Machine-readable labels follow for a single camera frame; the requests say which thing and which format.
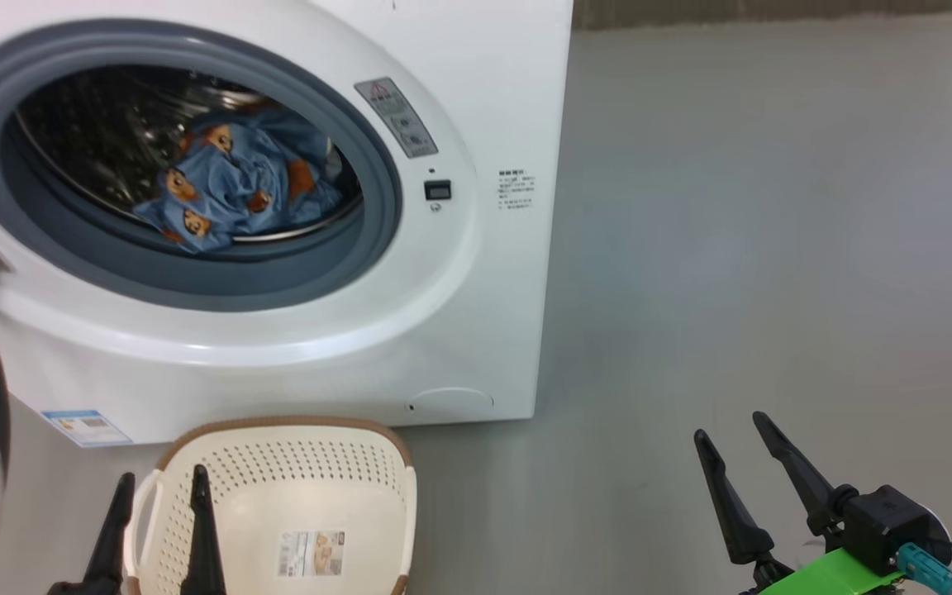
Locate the steel washing machine drum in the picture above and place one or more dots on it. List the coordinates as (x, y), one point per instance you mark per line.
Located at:
(88, 140)

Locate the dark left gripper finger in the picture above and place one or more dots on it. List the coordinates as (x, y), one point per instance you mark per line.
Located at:
(202, 545)
(108, 545)

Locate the grey rubber door gasket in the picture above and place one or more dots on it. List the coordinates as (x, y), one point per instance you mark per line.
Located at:
(195, 285)

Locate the teal right camera connector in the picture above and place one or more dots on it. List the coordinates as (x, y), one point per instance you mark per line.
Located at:
(926, 570)

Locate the small printed text sticker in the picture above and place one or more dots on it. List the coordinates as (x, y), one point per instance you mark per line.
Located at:
(517, 190)

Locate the basket product label sticker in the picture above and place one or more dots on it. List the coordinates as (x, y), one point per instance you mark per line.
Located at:
(311, 554)

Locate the white washing machine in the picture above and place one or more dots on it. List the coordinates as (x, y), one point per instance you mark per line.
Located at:
(484, 314)

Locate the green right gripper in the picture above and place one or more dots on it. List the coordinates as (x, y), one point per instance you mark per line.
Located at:
(831, 578)

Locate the blue bear print garment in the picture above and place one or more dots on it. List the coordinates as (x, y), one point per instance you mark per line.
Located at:
(236, 182)

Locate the black door lock socket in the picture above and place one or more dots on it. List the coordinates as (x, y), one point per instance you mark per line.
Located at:
(437, 190)

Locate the cream perforated laundry basket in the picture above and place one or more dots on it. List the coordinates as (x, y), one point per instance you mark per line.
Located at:
(319, 487)

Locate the blue energy label sticker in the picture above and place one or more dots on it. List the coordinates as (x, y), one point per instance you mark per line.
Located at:
(88, 428)

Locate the grey warning sticker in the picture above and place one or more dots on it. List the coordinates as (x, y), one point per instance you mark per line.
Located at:
(397, 117)

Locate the round filter cover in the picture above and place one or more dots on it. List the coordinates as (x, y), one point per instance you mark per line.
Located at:
(451, 405)

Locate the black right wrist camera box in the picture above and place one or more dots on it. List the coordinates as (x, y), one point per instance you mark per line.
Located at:
(885, 525)

